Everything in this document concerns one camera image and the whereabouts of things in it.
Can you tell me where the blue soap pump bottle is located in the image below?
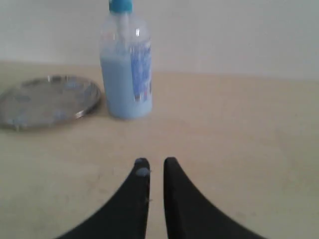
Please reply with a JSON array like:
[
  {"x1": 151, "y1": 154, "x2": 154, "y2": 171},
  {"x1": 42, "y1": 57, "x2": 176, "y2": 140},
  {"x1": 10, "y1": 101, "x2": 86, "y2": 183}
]
[{"x1": 99, "y1": 0, "x2": 153, "y2": 120}]

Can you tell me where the round steel plate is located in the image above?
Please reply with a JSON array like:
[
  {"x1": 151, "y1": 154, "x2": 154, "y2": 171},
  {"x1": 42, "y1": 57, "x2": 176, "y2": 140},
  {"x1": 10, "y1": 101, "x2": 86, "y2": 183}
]
[{"x1": 0, "y1": 75, "x2": 102, "y2": 130}]

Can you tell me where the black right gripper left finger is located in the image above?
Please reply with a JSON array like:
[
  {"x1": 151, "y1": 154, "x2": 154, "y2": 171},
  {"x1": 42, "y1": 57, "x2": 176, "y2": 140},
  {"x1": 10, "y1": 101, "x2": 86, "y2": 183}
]
[{"x1": 60, "y1": 158, "x2": 151, "y2": 239}]

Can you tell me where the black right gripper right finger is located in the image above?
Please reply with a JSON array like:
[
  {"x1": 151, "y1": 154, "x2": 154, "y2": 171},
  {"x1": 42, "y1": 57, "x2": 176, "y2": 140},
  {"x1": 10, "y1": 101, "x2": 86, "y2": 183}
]
[{"x1": 163, "y1": 157, "x2": 262, "y2": 239}]

